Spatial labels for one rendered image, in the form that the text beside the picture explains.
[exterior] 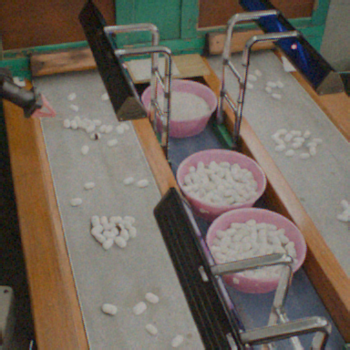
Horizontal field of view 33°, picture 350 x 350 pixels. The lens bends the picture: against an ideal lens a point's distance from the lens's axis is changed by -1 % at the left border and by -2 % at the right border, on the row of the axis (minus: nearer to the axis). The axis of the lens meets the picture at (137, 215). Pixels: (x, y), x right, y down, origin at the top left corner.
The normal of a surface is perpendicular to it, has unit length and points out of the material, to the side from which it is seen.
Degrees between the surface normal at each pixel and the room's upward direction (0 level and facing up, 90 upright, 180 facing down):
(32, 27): 90
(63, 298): 0
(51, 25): 90
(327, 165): 0
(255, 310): 0
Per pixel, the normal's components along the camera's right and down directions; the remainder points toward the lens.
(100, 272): 0.00, -0.73
